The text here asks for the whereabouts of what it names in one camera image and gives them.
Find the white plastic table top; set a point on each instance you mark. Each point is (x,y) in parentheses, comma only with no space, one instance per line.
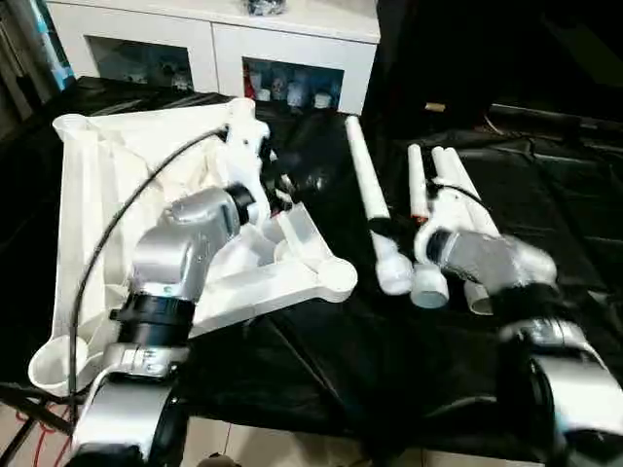
(121,146)

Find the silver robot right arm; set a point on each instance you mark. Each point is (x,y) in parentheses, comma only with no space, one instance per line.
(491,253)

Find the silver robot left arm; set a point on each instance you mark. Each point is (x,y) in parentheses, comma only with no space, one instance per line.
(165,253)

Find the small white jar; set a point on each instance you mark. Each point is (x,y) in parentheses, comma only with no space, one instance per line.
(263,94)
(321,100)
(296,95)

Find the small red bottle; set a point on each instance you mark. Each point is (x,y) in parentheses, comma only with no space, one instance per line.
(251,81)

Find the small tan block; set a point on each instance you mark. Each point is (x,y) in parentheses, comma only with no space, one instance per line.
(435,107)

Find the white cabinet with glass doors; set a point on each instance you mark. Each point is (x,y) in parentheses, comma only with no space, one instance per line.
(214,44)

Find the black mat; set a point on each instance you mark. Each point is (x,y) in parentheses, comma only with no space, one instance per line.
(316,370)

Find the shiny object on cabinet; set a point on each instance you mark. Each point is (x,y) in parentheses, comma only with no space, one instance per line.
(264,6)

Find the black backdrop cloth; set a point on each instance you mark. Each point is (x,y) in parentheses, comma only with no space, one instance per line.
(487,58)

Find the blue and white box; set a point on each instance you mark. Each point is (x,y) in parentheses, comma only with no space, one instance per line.
(56,44)

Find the beige curtain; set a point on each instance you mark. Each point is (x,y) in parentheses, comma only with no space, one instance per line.
(19,58)

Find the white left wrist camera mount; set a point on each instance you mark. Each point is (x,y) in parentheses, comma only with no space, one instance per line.
(248,146)

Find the black metal frame bars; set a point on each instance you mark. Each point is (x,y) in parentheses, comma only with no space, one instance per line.
(34,404)

